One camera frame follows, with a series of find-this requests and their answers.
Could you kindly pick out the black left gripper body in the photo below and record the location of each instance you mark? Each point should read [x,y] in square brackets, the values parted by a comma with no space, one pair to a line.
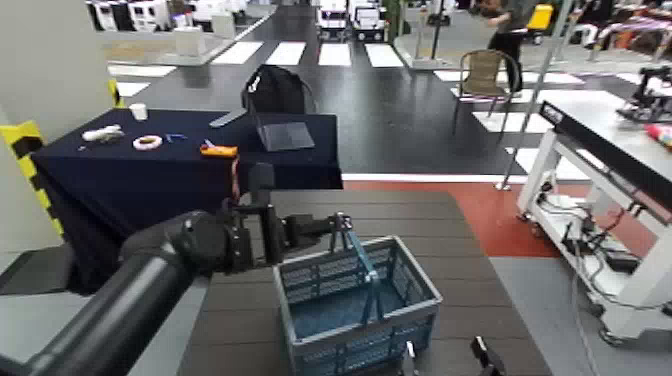
[299,228]

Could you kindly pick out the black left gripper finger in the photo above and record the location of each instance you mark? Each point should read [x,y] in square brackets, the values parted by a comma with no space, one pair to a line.
[346,226]
[334,233]

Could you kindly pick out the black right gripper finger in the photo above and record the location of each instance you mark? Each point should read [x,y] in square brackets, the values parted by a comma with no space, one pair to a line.
[410,359]
[487,359]

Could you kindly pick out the teal plastic folding crate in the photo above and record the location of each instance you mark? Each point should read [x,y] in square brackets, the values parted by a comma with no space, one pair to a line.
[320,349]

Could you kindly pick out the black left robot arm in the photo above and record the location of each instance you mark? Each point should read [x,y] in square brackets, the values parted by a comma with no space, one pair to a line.
[105,315]

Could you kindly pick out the dark grey laptop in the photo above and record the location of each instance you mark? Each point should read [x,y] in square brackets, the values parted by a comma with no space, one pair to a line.
[286,136]

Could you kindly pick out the orange utility knife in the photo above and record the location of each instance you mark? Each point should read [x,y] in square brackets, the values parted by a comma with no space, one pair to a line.
[218,152]

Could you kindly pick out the black backpack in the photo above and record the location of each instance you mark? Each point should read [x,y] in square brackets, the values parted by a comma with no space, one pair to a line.
[275,89]

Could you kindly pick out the blue pen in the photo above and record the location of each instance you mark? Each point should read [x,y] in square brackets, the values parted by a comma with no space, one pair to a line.
[176,137]

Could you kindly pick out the dark blue covered table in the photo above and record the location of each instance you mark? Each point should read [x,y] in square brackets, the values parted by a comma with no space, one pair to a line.
[131,178]

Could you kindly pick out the white tape roll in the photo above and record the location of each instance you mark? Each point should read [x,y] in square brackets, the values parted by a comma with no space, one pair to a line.
[137,143]

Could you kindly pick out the white paper cup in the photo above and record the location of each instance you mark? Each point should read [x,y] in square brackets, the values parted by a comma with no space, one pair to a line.
[138,111]

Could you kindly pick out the white small vehicle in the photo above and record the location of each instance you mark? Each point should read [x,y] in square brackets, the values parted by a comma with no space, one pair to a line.
[332,18]
[368,20]

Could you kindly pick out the green plants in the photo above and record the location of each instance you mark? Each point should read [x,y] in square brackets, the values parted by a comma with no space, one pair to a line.
[392,18]

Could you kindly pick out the dark street pole with base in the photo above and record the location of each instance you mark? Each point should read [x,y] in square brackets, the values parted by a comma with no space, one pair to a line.
[436,31]

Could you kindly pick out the white crumpled cloth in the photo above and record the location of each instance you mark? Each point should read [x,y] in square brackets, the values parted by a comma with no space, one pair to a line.
[102,133]

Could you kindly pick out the yellow black striped corner guard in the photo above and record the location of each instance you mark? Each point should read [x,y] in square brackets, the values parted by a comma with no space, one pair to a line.
[115,93]
[26,157]

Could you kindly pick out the white workbench with black edge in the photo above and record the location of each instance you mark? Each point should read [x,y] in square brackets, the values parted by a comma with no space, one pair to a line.
[593,157]

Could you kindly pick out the grey metal sign pole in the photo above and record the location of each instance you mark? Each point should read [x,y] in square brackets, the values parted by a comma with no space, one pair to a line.
[535,89]

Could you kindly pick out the person in dark clothes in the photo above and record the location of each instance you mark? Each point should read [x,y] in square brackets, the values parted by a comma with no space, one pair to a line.
[506,36]

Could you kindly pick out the red and white package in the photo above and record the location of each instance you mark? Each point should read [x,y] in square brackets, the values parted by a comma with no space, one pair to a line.
[660,135]

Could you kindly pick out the yellow cart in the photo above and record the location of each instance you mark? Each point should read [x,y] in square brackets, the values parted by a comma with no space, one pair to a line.
[540,17]

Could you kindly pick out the black device on stand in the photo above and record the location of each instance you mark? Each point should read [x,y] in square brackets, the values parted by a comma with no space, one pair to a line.
[648,94]

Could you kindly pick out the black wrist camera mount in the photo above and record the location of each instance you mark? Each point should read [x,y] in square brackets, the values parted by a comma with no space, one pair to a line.
[261,184]

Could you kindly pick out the wicker chair with metal frame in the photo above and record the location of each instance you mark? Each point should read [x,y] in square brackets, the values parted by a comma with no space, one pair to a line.
[485,73]

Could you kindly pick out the white box pedestal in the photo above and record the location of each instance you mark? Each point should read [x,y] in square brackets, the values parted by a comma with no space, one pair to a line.
[190,41]

